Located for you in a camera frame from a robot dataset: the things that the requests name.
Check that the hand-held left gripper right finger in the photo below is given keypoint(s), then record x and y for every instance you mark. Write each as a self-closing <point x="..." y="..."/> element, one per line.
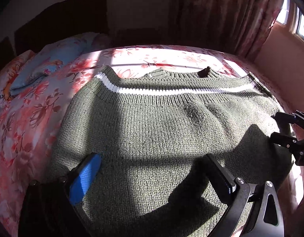
<point x="220" y="177"/>

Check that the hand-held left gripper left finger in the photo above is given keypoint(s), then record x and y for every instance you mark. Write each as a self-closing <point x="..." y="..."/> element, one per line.
<point x="85" y="177"/>

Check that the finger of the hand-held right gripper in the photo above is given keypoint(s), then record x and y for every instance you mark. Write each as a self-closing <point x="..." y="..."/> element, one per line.
<point x="285" y="142"/>
<point x="287" y="118"/>

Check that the grey knitted sweater white stripe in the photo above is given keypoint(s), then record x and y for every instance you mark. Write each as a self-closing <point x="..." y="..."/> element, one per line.
<point x="154" y="128"/>

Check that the floral bed sheet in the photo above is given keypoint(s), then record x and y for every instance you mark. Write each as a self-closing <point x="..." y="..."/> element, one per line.
<point x="30" y="118"/>

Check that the barred window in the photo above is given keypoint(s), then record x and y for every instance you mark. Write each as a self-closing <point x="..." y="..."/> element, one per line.
<point x="302" y="27"/>

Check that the pink floral curtain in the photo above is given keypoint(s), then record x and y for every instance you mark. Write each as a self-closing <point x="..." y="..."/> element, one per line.
<point x="228" y="17"/>

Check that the blue floral pillow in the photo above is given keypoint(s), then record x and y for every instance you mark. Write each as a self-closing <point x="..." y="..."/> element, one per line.
<point x="55" y="56"/>

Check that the orange floral pillow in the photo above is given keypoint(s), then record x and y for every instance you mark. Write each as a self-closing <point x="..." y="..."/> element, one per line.
<point x="8" y="79"/>

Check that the dark wooden headboard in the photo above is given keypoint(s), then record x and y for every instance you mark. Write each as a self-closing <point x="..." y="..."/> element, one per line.
<point x="67" y="17"/>

